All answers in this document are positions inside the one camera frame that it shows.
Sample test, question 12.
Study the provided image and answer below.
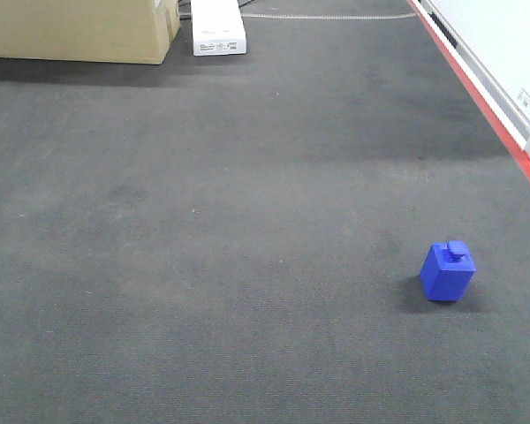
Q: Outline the white long carton box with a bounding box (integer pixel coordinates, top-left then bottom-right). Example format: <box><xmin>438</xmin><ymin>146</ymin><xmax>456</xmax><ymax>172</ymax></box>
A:
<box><xmin>191</xmin><ymin>0</ymin><xmax>247</xmax><ymax>57</ymax></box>

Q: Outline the brown cardboard box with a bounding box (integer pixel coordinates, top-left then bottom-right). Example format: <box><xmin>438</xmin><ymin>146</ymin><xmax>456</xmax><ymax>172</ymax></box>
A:
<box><xmin>0</xmin><ymin>0</ymin><xmax>181</xmax><ymax>64</ymax></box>

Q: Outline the white machine panel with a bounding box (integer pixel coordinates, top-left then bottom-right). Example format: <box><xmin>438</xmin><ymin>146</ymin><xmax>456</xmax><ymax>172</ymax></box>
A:
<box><xmin>421</xmin><ymin>1</ymin><xmax>530</xmax><ymax>156</ymax></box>

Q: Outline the red conveyor side rail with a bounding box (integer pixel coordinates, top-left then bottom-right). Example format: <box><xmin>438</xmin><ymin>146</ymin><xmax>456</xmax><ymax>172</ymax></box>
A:
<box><xmin>408</xmin><ymin>1</ymin><xmax>530</xmax><ymax>183</ymax></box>

